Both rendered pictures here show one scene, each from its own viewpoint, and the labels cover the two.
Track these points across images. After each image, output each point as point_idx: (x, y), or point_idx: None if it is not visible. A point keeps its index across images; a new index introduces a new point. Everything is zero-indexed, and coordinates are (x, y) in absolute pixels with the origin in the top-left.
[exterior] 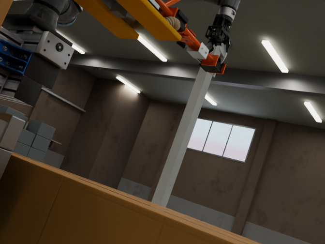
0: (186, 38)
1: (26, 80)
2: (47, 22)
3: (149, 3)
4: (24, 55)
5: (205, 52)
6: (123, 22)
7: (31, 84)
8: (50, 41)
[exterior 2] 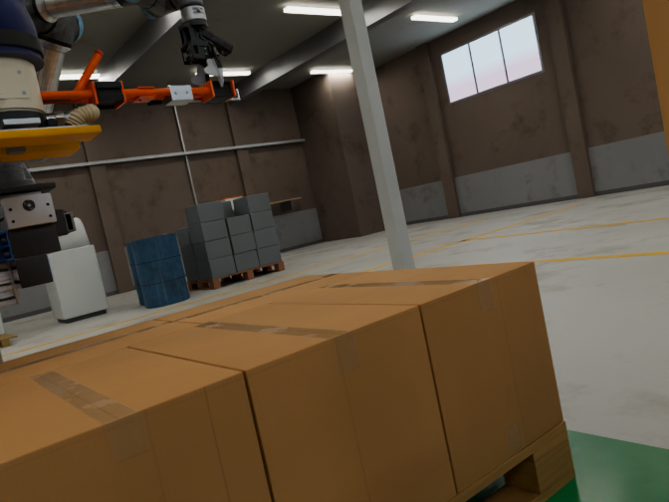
0: (143, 99)
1: (22, 262)
2: (9, 180)
3: (15, 130)
4: (1, 239)
5: (185, 93)
6: (43, 147)
7: (32, 262)
8: (13, 208)
